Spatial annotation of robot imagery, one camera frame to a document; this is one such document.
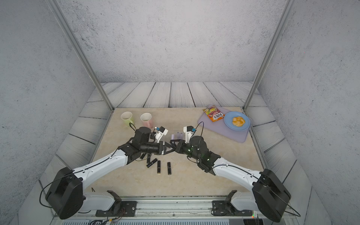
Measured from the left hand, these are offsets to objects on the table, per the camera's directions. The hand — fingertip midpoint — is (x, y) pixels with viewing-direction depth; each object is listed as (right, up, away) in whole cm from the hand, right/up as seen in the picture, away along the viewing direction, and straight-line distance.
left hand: (176, 151), depth 74 cm
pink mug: (-24, +17, +30) cm, 42 cm away
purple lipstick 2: (+2, +5, +20) cm, 21 cm away
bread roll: (+45, +15, +33) cm, 58 cm away
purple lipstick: (-2, +7, +3) cm, 8 cm away
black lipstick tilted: (-17, -11, +15) cm, 25 cm away
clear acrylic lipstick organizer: (+2, +6, -3) cm, 7 cm away
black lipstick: (-19, -8, +18) cm, 27 cm away
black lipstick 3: (-5, -14, +13) cm, 20 cm away
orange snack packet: (+28, +21, +40) cm, 53 cm away
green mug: (-37, +17, +29) cm, 50 cm away
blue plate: (+39, +15, +38) cm, 56 cm away
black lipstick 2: (-12, -13, +13) cm, 22 cm away
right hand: (-3, +4, +1) cm, 5 cm away
